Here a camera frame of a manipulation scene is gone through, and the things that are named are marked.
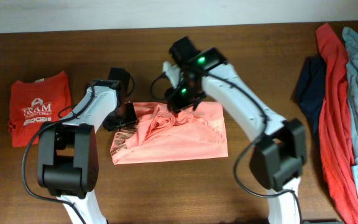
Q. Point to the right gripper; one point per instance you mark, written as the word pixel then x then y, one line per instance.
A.
pixel 177 101

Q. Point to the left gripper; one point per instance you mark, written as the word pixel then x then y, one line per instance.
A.
pixel 132 117

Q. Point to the salmon pink t-shirt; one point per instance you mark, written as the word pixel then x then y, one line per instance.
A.
pixel 162 136

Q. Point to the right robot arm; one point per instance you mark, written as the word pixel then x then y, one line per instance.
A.
pixel 278 146

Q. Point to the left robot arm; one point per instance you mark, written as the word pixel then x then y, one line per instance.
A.
pixel 68 157

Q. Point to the folded red printed t-shirt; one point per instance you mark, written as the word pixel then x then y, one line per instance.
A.
pixel 32 104

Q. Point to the navy blue garment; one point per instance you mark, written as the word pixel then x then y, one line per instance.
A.
pixel 310 90

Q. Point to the red orange garment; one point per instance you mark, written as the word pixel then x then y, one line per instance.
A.
pixel 334 128

